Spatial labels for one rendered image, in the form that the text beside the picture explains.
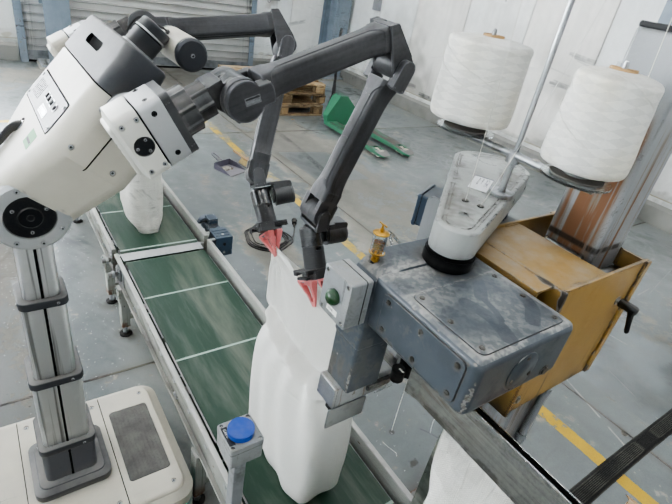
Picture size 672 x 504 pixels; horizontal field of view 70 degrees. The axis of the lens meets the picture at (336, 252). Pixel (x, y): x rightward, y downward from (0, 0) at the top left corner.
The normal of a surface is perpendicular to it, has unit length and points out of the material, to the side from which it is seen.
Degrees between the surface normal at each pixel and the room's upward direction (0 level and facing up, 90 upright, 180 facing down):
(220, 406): 0
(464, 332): 0
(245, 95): 92
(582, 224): 90
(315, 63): 89
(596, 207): 90
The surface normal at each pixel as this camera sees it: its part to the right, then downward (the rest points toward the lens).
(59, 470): 0.55, 0.50
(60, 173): 0.10, 0.84
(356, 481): 0.17, -0.85
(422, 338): -0.82, 0.17
